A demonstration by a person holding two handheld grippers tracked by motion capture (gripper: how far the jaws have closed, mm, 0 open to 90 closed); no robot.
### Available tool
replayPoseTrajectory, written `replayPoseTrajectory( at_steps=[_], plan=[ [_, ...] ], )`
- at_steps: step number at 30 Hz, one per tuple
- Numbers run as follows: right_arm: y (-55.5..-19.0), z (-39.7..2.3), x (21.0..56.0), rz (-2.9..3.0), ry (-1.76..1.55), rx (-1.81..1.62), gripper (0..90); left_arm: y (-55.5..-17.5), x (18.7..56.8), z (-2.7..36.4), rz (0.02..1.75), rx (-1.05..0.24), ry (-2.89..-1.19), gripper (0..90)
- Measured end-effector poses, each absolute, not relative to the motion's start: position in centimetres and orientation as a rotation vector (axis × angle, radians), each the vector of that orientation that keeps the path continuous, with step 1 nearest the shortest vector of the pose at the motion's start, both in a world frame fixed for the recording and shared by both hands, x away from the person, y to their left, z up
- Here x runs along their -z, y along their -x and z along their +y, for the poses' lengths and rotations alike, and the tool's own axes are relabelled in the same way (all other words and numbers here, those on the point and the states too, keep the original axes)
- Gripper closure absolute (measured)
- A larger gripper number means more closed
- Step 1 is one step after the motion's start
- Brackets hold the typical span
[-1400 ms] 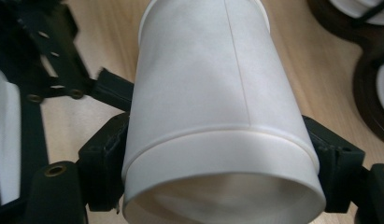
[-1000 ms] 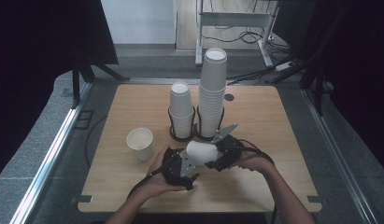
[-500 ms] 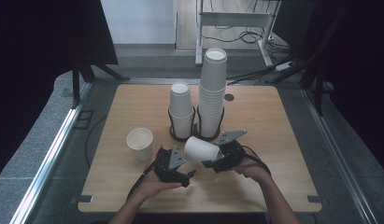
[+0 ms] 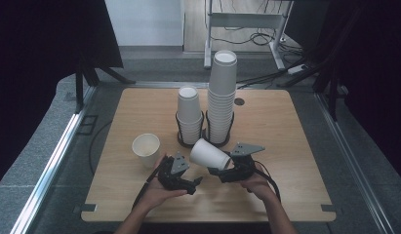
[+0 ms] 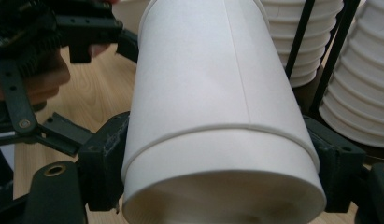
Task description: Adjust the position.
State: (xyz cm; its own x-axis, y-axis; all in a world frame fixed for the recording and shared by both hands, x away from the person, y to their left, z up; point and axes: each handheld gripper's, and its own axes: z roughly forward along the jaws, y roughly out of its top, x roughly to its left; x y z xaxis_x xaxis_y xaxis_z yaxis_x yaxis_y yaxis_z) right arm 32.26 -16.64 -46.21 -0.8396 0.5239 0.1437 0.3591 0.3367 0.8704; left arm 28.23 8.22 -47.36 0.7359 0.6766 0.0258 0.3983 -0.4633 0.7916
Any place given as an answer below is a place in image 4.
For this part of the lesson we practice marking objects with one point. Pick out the person's right hand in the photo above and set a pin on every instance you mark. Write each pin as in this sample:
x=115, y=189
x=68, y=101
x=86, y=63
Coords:
x=260, y=187

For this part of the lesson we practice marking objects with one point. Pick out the short stack of white cups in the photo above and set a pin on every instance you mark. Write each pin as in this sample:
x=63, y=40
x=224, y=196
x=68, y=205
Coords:
x=188, y=107

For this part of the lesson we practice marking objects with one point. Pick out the aluminium floor rail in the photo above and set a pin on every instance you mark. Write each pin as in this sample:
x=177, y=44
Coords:
x=351, y=152
x=55, y=156

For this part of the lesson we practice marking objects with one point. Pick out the person's left hand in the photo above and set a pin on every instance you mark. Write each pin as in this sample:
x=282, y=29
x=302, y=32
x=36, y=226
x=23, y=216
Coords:
x=159, y=196

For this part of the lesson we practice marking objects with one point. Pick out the grey metal desk frame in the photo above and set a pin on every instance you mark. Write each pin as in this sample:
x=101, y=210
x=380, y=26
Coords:
x=243, y=19

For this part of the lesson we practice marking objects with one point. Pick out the black metal stand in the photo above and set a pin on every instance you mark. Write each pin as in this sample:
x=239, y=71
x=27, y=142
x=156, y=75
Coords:
x=79, y=94
x=333, y=100

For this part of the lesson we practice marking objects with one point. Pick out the white power strip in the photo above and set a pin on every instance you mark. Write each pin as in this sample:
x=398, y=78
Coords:
x=297, y=69

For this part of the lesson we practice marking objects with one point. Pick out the tall stack of white cups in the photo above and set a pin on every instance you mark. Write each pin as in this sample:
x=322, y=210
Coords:
x=220, y=104

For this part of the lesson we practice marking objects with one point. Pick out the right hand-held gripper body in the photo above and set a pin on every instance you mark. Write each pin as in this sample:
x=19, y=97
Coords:
x=243, y=167

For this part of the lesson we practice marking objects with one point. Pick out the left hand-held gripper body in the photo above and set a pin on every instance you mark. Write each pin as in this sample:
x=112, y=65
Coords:
x=172, y=178

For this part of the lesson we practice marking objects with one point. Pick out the single white paper cup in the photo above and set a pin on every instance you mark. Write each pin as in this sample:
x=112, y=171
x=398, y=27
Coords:
x=146, y=146
x=208, y=154

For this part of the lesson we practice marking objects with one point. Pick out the black curtain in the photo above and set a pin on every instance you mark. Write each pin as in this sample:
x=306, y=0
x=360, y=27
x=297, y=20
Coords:
x=25, y=65
x=377, y=81

